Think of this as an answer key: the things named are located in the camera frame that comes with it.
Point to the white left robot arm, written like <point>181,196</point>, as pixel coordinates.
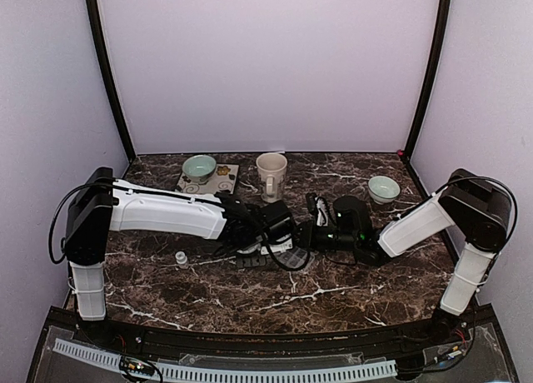
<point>104,204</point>

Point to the black frame post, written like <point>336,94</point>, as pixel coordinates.
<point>105,66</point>
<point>432,65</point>

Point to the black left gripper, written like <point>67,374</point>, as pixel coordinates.
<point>245,262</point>

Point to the small white bottle cap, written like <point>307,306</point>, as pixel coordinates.
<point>181,259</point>

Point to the beige ceramic mug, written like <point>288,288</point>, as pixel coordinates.
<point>271,168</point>

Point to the floral square coaster tile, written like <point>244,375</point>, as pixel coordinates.
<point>223,179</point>

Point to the black left frame post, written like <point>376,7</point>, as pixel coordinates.
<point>105,66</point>

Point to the clear plastic pill organizer box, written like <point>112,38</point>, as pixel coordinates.
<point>295,260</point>

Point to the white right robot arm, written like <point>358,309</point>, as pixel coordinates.
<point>482,208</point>

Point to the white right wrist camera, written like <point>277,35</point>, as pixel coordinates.
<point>318,208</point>

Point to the black front table rail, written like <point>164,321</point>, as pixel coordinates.
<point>151,338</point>

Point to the white slotted cable duct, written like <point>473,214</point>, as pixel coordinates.
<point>195,368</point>

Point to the right celadon green bowl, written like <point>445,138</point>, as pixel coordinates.
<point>383,190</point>

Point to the black right frame post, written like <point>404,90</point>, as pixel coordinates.
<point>432,65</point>

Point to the celadon green bowl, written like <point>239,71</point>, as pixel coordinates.
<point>383,190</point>
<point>199,168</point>

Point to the left celadon green bowl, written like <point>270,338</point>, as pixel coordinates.
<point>199,168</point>

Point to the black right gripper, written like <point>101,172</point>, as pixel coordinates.
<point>307,230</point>

